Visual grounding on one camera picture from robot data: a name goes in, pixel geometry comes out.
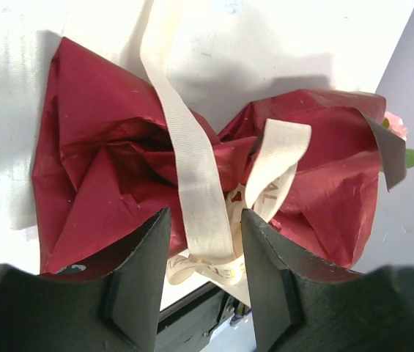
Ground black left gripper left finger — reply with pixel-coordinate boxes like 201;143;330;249
0;209;171;351

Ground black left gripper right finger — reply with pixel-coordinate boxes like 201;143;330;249
242;209;414;351

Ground cream ribbon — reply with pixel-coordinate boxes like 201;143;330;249
140;1;311;306

